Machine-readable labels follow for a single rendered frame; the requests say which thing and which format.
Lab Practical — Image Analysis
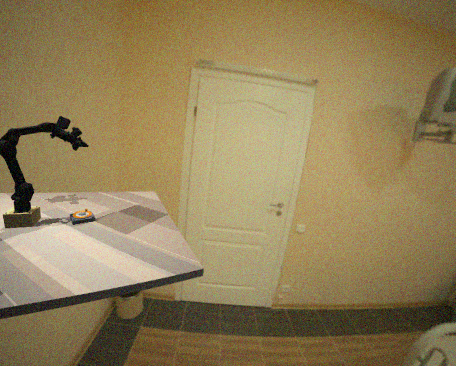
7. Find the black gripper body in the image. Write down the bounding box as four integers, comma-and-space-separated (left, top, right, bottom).
62, 131, 81, 151

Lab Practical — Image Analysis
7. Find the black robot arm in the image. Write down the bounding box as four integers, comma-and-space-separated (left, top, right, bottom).
0, 116, 82, 213

